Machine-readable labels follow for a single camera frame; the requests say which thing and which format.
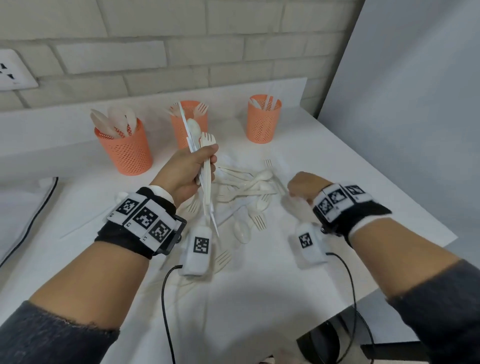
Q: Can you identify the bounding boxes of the person's left forearm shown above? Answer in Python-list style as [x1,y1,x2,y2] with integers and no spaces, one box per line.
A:
[0,239,151,364]

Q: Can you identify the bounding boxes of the orange mesh fork cup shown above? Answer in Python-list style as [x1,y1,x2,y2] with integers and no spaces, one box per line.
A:
[169,100,209,151]

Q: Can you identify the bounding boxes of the grey zip pouch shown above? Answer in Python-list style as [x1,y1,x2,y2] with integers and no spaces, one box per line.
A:
[0,176,60,269]

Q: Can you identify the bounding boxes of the person's right forearm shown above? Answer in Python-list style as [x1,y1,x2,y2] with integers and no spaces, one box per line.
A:
[348,217,480,364]

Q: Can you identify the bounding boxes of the person's left hand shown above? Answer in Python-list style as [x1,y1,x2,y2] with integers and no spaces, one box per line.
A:
[149,143,219,208]

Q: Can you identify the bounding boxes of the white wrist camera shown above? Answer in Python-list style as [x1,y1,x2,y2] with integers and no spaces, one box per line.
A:
[294,221,331,265]
[178,224,215,278]

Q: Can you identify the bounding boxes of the pile of white plastic cutlery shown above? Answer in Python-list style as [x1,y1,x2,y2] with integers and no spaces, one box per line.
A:
[59,159,288,273]

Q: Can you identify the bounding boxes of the black wristband with markers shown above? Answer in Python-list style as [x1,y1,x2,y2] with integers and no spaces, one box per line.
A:
[94,186,188,260]
[312,182,393,248]

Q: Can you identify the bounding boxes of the grey cabinet panel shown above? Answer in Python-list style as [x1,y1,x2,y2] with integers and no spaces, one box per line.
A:
[317,0,480,267]

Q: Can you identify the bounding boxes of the black chair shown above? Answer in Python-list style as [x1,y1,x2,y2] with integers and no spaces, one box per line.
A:
[296,305,376,364]

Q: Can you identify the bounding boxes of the black camera cable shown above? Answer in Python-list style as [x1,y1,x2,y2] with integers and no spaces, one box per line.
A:
[161,264,185,364]
[325,251,376,364]

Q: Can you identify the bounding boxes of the black left wristband with markers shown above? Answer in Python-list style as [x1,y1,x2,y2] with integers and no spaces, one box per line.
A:
[94,186,188,260]

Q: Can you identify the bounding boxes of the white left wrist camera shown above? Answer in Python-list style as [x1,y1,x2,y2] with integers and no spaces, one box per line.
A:
[178,224,215,278]

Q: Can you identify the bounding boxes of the white wall socket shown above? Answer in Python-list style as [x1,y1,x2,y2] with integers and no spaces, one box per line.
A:
[0,48,39,92]

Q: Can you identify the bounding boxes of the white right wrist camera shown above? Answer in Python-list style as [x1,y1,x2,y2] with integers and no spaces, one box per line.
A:
[294,221,331,265]

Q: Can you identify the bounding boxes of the orange mesh knife cup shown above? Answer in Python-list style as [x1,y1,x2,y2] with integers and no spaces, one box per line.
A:
[246,94,283,145]

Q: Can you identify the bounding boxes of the black right camera cable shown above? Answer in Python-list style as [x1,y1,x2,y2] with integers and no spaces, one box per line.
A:
[325,251,376,364]

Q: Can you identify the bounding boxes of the black right wristband with markers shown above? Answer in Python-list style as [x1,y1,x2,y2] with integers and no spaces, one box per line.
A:
[312,182,393,248]

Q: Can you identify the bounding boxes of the orange mesh spoon cup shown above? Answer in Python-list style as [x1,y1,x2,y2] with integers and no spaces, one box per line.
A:
[93,118,154,176]

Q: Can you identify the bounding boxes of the black left camera cable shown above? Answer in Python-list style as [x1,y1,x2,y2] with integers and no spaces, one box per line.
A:
[161,264,185,364]

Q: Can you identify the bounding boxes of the person's right hand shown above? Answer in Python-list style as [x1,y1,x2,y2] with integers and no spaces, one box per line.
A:
[287,171,334,206]

